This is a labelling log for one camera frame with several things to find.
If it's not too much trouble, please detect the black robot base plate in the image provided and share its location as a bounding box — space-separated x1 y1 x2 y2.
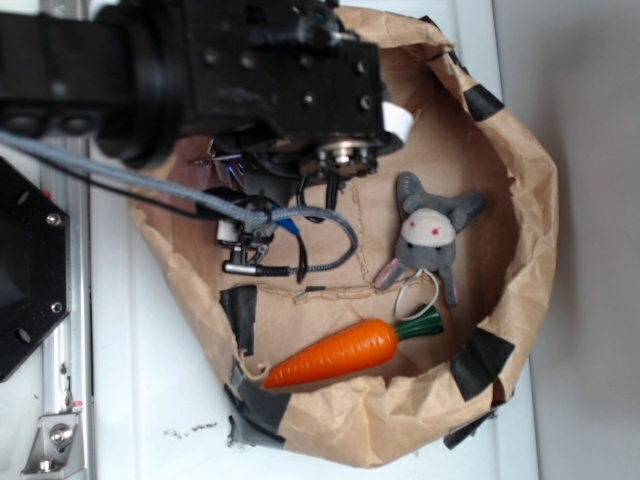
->
1 159 68 382

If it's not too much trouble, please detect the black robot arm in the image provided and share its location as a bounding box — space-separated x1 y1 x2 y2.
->
1 1 401 179

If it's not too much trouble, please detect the grey braided cable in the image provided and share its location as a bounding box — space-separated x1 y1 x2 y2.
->
0 130 359 275

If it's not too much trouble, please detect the silver corner bracket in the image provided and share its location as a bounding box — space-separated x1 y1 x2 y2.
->
20 413 83 479

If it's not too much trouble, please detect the orange plastic carrot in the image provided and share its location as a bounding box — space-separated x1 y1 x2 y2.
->
263 306 444 389

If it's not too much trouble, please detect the aluminium rail frame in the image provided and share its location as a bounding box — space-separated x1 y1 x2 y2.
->
41 166 95 479

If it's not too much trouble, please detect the brown paper bag bin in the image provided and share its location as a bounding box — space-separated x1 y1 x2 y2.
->
130 7 558 467

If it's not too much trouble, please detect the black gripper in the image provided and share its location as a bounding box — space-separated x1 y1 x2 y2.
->
181 1 402 180

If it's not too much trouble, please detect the grey plush bunny toy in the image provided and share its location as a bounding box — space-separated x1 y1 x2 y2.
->
374 172 486 321

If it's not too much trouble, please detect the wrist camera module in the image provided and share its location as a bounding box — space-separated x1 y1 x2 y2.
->
199 187 301 279

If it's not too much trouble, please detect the silver key bunch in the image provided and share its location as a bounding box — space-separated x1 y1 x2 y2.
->
187 139 244 183

